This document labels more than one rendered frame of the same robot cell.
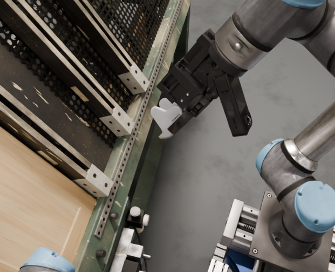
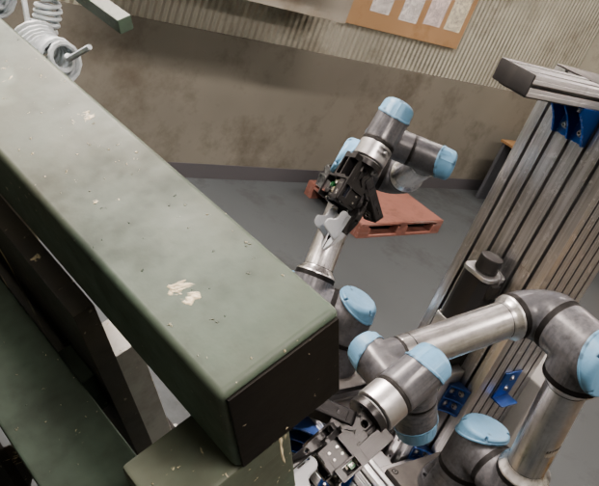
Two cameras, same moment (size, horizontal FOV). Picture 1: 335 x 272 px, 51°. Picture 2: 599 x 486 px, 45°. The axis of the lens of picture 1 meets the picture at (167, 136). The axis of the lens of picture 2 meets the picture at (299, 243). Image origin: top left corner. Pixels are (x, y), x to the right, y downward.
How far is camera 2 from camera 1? 1.34 m
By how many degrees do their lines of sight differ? 56
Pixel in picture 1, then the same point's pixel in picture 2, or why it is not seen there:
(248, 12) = (385, 132)
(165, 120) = (337, 227)
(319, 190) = (352, 291)
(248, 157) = not seen: hidden behind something
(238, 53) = (384, 157)
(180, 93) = (350, 198)
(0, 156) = not seen: hidden behind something
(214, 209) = not seen: outside the picture
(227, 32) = (375, 147)
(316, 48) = (398, 149)
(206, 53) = (360, 165)
